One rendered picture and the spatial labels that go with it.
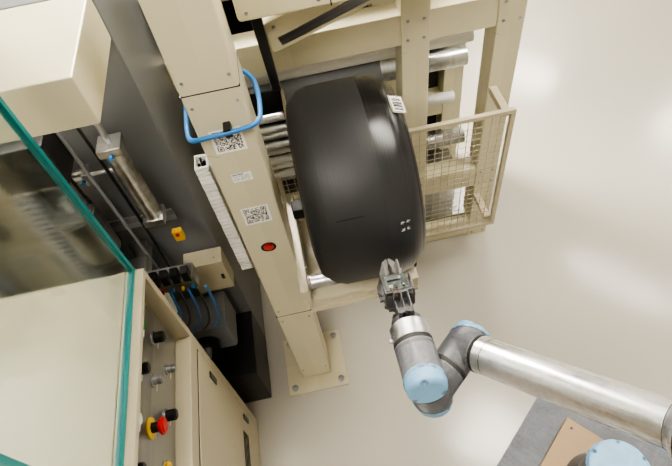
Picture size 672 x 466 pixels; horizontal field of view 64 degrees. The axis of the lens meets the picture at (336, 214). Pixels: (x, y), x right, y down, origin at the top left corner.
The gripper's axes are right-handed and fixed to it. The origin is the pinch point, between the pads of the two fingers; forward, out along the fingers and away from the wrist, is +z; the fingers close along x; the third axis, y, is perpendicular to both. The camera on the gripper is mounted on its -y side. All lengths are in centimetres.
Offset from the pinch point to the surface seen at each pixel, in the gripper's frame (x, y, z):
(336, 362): 22, -113, 39
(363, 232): 4.9, 11.9, 2.1
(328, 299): 17.6, -31.0, 15.5
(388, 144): -5.1, 28.0, 13.6
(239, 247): 40.0, -7.4, 23.8
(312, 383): 34, -113, 32
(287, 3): 12, 54, 42
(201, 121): 36, 43, 17
